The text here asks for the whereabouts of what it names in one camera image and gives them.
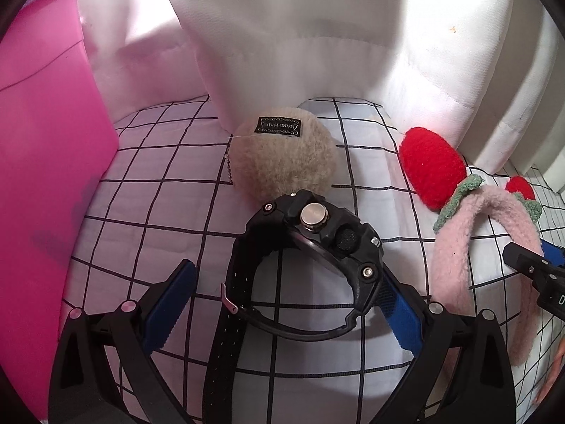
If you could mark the black wrist watch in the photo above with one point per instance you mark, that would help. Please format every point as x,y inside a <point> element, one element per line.
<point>290,343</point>

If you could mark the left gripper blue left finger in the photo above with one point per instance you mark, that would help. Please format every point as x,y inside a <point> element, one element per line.
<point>83,388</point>

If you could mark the person right hand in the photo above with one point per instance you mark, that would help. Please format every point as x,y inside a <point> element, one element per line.
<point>553,373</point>

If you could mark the white curtain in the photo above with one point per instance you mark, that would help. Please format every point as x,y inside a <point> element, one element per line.
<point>487,75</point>

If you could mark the pink plastic bin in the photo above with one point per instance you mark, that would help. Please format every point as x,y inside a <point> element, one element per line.
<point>56,143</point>

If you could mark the beige fluffy pompom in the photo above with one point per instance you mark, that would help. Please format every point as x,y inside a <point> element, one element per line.
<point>281,151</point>

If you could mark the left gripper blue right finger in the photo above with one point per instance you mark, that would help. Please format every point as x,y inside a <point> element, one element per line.
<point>460,372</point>

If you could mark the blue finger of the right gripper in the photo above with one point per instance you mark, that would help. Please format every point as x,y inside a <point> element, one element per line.
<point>553,253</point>
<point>524,261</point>

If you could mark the white black grid cloth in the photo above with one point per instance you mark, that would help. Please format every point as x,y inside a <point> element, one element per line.
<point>169,195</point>

